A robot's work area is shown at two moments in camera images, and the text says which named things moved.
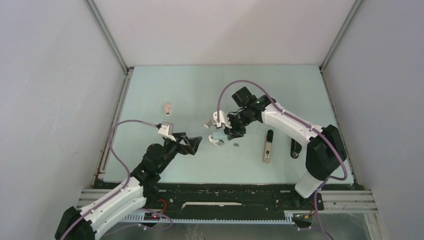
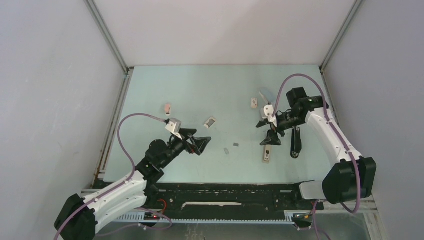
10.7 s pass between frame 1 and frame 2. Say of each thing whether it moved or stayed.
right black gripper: moved
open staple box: stayed
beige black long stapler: stayed
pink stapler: stayed
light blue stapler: moved
